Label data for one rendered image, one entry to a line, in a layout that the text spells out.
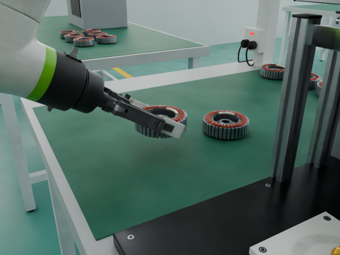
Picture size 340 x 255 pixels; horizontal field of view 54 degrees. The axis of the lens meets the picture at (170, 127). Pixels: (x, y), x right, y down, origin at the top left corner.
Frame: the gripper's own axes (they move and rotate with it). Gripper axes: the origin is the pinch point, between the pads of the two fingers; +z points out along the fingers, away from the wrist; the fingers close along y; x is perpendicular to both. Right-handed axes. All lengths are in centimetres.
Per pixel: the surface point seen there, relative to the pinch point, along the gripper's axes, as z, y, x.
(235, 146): 16.7, -8.1, -1.5
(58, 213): 15, 49, 52
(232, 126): 16.2, -5.3, -5.4
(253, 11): 383, 370, -196
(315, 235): 3.6, -37.2, 2.9
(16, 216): 21, 98, 83
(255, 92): 44, 15, -18
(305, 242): 1.6, -37.3, 4.1
